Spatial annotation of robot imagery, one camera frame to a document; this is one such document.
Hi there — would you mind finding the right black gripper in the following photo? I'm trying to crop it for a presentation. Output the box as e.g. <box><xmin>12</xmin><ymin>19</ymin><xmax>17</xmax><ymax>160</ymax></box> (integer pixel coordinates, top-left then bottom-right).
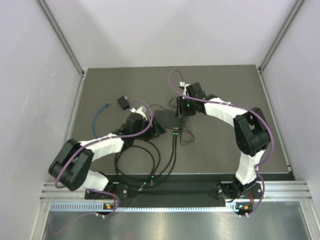
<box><xmin>175</xmin><ymin>96</ymin><xmax>197</xmax><ymax>118</ymax></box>

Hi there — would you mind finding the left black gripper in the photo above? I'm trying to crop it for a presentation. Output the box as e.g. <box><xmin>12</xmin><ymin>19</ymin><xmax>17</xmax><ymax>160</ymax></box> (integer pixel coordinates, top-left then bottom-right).
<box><xmin>132</xmin><ymin>115</ymin><xmax>167</xmax><ymax>142</ymax></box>

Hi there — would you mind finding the black network switch box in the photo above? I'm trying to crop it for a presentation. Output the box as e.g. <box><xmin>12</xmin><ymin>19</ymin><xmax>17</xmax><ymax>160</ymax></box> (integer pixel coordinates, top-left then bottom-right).
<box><xmin>154</xmin><ymin>110</ymin><xmax>184</xmax><ymax>130</ymax></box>

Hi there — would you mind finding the blue ethernet cable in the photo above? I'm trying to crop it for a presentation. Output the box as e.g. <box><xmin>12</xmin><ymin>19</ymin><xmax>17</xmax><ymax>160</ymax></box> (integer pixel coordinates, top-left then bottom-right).
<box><xmin>92</xmin><ymin>101</ymin><xmax>111</xmax><ymax>135</ymax></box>

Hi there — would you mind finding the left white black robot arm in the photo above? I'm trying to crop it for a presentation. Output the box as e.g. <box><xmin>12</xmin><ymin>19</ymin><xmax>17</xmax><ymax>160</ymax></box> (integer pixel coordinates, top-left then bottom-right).
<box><xmin>48</xmin><ymin>113</ymin><xmax>166</xmax><ymax>199</ymax></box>

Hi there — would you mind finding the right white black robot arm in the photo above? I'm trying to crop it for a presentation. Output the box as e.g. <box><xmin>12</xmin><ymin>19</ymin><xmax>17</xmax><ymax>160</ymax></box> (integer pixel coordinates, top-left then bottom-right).
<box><xmin>176</xmin><ymin>96</ymin><xmax>271</xmax><ymax>198</ymax></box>

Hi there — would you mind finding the black power adapter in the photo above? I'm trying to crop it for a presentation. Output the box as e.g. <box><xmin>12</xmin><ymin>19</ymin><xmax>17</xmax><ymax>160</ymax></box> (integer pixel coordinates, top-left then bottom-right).
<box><xmin>117</xmin><ymin>96</ymin><xmax>130</xmax><ymax>110</ymax></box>

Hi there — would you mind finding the thin black power cord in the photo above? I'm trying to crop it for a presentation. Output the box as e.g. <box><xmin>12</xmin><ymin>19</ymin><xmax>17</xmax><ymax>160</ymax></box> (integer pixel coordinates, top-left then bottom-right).
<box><xmin>128</xmin><ymin>96</ymin><xmax>196</xmax><ymax>145</ymax></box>

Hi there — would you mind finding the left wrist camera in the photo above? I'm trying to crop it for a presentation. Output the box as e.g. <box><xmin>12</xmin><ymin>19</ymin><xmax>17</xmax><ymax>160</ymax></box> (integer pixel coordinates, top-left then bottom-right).
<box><xmin>124</xmin><ymin>106</ymin><xmax>149</xmax><ymax>135</ymax></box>

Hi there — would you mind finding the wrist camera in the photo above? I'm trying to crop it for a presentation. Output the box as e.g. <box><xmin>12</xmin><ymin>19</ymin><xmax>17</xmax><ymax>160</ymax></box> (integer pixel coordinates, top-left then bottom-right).
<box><xmin>124</xmin><ymin>106</ymin><xmax>149</xmax><ymax>135</ymax></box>
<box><xmin>186</xmin><ymin>82</ymin><xmax>206</xmax><ymax>99</ymax></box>

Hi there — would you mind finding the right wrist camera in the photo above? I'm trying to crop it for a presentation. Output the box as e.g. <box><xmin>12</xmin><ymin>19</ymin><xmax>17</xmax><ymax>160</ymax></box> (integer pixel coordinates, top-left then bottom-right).
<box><xmin>186</xmin><ymin>82</ymin><xmax>206</xmax><ymax>99</ymax></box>

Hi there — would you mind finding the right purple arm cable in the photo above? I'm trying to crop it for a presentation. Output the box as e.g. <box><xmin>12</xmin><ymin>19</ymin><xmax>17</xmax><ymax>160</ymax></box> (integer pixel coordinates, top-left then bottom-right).
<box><xmin>168</xmin><ymin>68</ymin><xmax>275</xmax><ymax>218</ymax></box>

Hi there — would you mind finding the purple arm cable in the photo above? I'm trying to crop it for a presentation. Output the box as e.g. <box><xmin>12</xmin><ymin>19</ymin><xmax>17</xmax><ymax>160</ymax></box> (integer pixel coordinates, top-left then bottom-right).
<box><xmin>49</xmin><ymin>98</ymin><xmax>154</xmax><ymax>236</ymax></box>
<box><xmin>168</xmin><ymin>68</ymin><xmax>275</xmax><ymax>218</ymax></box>

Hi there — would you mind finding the left aluminium frame post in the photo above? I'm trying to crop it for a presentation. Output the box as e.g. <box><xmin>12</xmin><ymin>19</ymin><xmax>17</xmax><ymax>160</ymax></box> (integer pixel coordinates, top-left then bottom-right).
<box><xmin>36</xmin><ymin>0</ymin><xmax>85</xmax><ymax>76</ymax></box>

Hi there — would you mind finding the aluminium frame post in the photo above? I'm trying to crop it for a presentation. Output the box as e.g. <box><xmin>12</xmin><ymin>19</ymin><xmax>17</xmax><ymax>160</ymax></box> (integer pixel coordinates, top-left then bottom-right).
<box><xmin>36</xmin><ymin>0</ymin><xmax>85</xmax><ymax>76</ymax></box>
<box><xmin>257</xmin><ymin>0</ymin><xmax>306</xmax><ymax>75</ymax></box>

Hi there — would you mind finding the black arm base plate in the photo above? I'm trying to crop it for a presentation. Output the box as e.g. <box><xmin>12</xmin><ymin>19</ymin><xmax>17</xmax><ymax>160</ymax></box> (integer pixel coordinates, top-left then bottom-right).
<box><xmin>84</xmin><ymin>174</ymin><xmax>265</xmax><ymax>201</ymax></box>

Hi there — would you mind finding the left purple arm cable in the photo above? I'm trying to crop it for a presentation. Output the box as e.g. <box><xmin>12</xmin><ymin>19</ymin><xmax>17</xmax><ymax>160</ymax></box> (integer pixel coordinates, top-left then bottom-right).
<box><xmin>49</xmin><ymin>98</ymin><xmax>154</xmax><ymax>236</ymax></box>

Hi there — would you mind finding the grey slotted cable duct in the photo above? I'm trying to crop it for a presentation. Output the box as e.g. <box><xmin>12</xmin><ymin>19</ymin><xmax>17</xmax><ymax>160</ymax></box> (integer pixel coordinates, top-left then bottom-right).
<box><xmin>50</xmin><ymin>202</ymin><xmax>249</xmax><ymax>213</ymax></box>

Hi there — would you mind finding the front aluminium frame rail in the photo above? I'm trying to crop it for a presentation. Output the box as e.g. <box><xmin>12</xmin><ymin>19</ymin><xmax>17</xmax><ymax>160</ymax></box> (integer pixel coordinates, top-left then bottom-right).
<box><xmin>40</xmin><ymin>180</ymin><xmax>312</xmax><ymax>202</ymax></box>

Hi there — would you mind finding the right aluminium frame post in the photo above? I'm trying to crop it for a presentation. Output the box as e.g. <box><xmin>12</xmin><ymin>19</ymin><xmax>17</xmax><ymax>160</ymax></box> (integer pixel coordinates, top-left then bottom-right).
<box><xmin>257</xmin><ymin>0</ymin><xmax>306</xmax><ymax>75</ymax></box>

